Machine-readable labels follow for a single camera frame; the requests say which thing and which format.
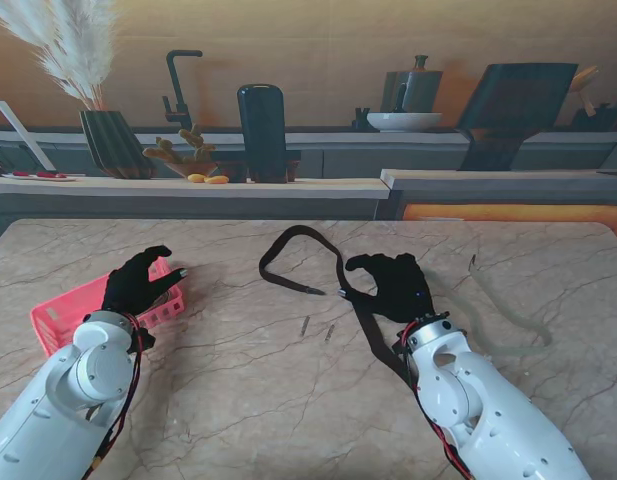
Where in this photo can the plate with red slices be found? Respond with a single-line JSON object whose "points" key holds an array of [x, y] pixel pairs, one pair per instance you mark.
{"points": [[38, 177]]}

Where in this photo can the white leaning board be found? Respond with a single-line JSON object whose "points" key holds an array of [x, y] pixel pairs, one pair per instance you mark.
{"points": [[23, 132]]}

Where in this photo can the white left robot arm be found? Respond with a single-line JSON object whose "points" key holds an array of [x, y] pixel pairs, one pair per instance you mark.
{"points": [[53, 400]]}

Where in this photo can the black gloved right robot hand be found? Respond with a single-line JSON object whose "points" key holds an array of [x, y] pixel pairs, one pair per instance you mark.
{"points": [[403, 290]]}

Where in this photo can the white pampas grass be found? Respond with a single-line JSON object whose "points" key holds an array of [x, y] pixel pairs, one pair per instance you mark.
{"points": [[78, 55]]}

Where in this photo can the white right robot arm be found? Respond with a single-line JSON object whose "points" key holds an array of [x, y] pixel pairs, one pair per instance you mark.
{"points": [[478, 400]]}

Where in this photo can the pink plastic storage basket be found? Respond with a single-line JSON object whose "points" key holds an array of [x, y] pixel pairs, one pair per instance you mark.
{"points": [[68, 310]]}

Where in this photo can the pale beige webbing belt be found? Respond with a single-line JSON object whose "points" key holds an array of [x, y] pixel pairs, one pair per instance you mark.
{"points": [[518, 320]]}

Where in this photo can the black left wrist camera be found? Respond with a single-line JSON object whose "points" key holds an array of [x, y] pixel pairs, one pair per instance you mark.
{"points": [[145, 338]]}

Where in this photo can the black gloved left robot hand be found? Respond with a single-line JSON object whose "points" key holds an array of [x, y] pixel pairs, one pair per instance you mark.
{"points": [[130, 287]]}

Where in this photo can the small black holder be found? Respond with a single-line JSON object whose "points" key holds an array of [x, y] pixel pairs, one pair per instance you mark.
{"points": [[360, 122]]}

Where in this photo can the cactus plant in bowl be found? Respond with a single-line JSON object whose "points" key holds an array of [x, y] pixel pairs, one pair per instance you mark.
{"points": [[190, 165]]}

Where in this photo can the orange fruit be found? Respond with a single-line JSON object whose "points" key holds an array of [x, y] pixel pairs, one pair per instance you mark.
{"points": [[217, 180], [196, 178]]}

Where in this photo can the black kitchen faucet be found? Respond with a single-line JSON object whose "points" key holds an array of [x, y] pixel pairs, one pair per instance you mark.
{"points": [[177, 85]]}

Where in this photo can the grey pot with lid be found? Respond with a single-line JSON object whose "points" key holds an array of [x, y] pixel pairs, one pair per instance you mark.
{"points": [[418, 92]]}

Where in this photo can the dark utensil holder with utensils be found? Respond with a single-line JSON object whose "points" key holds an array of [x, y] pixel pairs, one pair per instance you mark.
{"points": [[595, 117]]}

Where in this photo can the dark ribbed vase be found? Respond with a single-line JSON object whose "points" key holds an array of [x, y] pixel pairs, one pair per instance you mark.
{"points": [[113, 145]]}

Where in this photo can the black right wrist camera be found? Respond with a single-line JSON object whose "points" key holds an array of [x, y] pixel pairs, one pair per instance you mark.
{"points": [[403, 352]]}

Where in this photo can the white speckled bowl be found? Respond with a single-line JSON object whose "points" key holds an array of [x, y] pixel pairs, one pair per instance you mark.
{"points": [[403, 121]]}

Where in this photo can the tall dark canister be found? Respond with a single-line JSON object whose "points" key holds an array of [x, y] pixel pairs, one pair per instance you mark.
{"points": [[262, 130]]}

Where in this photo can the dark brown webbing belt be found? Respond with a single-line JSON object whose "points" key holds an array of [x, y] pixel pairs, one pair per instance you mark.
{"points": [[283, 282]]}

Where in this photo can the grey counter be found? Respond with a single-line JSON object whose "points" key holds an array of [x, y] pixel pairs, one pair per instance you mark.
{"points": [[488, 182]]}

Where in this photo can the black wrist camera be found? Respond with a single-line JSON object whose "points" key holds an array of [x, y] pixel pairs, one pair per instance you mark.
{"points": [[145, 338], [403, 352]]}

